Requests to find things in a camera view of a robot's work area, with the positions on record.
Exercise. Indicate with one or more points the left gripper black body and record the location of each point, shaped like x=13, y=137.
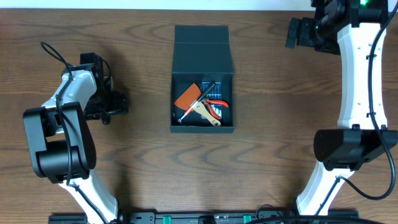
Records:
x=116, y=103

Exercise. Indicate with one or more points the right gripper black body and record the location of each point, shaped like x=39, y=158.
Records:
x=319, y=35

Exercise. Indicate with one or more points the black yellow screwdriver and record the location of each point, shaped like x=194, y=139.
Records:
x=105, y=119

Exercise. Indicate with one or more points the orange scraper wooden handle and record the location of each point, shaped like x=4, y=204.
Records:
x=193, y=99

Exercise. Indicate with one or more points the red black cutting pliers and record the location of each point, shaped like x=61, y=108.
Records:
x=217, y=104

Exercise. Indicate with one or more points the dark green box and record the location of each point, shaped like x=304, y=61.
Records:
x=201, y=54

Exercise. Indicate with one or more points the small claw hammer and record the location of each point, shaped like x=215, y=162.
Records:
x=192, y=99

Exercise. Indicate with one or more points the blue precision screwdriver set case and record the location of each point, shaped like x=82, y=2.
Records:
x=214, y=94

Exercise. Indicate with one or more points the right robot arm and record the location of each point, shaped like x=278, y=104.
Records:
x=354, y=30

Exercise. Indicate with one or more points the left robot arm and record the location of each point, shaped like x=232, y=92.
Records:
x=60, y=143

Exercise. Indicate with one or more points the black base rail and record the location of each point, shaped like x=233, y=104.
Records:
x=263, y=216

